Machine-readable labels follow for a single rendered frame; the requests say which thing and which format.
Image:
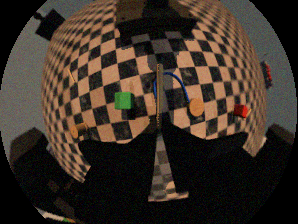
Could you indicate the orange round disc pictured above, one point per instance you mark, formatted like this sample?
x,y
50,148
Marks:
x,y
196,107

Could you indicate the green square block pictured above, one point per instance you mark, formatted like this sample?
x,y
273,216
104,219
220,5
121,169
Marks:
x,y
123,101

